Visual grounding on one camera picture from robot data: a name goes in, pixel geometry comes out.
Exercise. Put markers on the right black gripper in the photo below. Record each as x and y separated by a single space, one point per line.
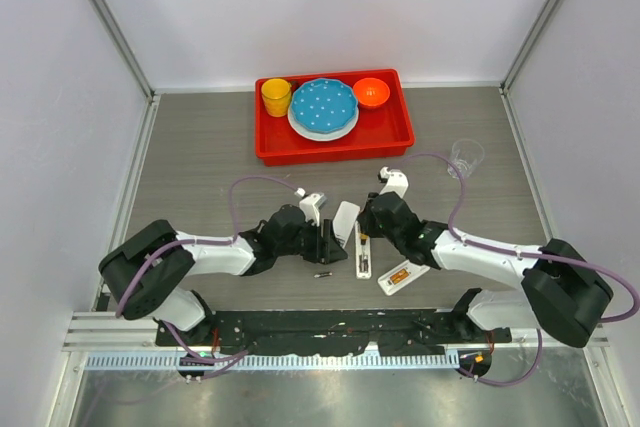
366 220

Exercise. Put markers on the left aluminium frame post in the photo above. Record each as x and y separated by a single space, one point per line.
108 20

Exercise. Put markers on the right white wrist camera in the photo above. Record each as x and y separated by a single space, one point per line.
393 181

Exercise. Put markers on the clear plastic cup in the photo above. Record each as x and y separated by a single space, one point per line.
465 156

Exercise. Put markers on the blue dotted plate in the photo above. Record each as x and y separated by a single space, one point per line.
323 105

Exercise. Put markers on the white slotted cable duct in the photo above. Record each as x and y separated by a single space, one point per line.
369 360

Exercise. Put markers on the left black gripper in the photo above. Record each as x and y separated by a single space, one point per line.
326 249

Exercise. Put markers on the aluminium frame rail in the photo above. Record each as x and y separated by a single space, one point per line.
103 331

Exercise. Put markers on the aluminium frame post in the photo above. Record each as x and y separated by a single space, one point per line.
534 34
108 20

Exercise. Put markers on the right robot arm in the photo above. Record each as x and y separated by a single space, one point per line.
546 287

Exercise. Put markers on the slim white remote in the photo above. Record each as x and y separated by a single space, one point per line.
360 275

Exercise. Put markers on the white remote orange battery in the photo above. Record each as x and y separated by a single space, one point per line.
416 271

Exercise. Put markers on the red plastic tray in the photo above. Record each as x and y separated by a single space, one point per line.
385 131

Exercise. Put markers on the orange bowl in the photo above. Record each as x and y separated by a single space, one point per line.
371 92

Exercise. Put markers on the yellow cup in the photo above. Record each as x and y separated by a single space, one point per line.
276 95

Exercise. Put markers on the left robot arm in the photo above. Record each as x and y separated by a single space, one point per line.
144 273

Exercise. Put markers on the white plate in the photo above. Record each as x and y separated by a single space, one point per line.
322 137

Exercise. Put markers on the right aluminium frame post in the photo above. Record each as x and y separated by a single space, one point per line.
534 34

